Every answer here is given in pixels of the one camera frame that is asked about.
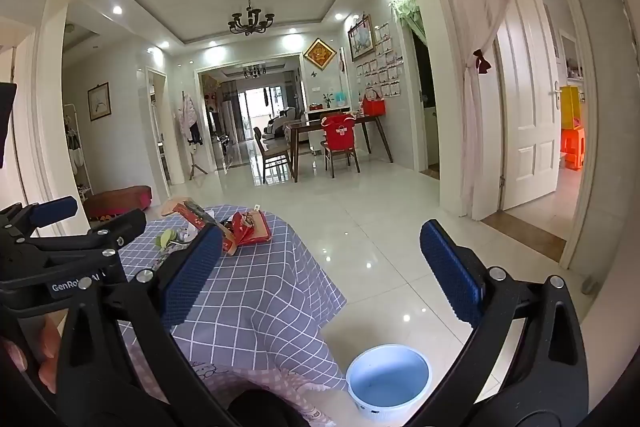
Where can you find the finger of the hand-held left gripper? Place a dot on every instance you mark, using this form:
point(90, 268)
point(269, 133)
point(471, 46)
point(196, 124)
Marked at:
point(52, 208)
point(122, 227)

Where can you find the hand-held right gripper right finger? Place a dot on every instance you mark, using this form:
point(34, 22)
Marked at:
point(450, 267)

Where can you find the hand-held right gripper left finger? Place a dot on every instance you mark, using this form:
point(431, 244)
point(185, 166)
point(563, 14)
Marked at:
point(192, 274)

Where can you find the green barcode wrapper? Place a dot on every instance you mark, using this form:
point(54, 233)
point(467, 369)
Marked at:
point(165, 239)

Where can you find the light blue plastic basin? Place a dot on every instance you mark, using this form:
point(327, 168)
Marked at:
point(387, 382)

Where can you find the person's left hand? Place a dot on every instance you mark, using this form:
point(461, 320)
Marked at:
point(42, 337)

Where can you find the red padded bench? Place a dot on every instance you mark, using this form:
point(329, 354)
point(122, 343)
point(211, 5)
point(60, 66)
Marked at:
point(117, 199)

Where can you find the white metal rack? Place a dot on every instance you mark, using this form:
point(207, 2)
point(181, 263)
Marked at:
point(75, 147)

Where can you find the grey checked tablecloth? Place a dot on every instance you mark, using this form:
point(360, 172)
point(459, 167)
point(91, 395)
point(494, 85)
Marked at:
point(260, 292)

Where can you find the red and white wrapper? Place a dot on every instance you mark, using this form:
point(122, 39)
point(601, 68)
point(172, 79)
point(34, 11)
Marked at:
point(247, 229)

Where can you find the wooden tripod coat stand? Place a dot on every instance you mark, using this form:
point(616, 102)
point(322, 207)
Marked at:
point(197, 162)

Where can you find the framed ink drawing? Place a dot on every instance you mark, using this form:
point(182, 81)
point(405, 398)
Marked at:
point(99, 102)

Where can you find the hanging pale clothes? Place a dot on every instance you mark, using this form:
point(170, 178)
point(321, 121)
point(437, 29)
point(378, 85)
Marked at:
point(189, 117)

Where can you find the pink patterned cloth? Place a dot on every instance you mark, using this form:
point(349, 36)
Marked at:
point(270, 387)

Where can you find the pink lace door curtain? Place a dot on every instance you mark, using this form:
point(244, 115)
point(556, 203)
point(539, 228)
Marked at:
point(475, 132)

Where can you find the wooden dining chair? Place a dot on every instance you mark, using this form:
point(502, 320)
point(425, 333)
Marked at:
point(272, 152)

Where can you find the silver refrigerator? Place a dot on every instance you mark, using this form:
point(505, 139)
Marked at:
point(228, 122)

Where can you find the wooden chair with red shirt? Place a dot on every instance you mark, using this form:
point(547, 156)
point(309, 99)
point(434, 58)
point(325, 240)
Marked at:
point(345, 159)

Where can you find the orange plastic stool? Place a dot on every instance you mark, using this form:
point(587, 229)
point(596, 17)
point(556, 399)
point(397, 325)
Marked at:
point(572, 147)

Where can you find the massage chair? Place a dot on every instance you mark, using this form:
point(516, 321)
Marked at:
point(277, 122)

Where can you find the red shirt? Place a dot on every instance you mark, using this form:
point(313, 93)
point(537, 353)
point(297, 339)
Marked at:
point(339, 132)

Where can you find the white panelled door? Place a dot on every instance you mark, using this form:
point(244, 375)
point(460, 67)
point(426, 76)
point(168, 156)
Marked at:
point(525, 107)

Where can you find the red gift bag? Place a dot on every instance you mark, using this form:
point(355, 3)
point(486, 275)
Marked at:
point(374, 106)

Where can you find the white sideboard cabinet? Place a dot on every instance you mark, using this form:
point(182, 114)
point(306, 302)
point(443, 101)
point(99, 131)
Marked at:
point(315, 142)

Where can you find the dark wooden dining table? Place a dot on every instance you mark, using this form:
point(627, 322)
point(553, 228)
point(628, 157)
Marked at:
point(300, 127)

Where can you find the yellow cabinet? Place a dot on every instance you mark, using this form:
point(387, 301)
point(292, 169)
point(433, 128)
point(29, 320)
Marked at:
point(570, 107)

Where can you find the small black chandelier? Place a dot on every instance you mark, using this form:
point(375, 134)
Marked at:
point(254, 71)

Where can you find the dark red bow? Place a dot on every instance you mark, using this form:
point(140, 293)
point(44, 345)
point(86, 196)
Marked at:
point(482, 62)

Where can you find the recessed ceiling spotlights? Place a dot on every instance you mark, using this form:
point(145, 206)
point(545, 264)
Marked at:
point(117, 10)

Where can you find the large black chandelier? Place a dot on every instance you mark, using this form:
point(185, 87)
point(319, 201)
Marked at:
point(250, 19)

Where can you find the framed flower picture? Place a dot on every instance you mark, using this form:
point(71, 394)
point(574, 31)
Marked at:
point(361, 38)

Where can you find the green valance curtain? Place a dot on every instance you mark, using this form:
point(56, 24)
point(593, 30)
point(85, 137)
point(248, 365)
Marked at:
point(407, 9)

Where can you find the group of wall certificates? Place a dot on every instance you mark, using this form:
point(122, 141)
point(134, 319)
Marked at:
point(382, 67)

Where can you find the red gold diamond wall decoration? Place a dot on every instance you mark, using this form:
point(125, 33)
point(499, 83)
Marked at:
point(320, 53)

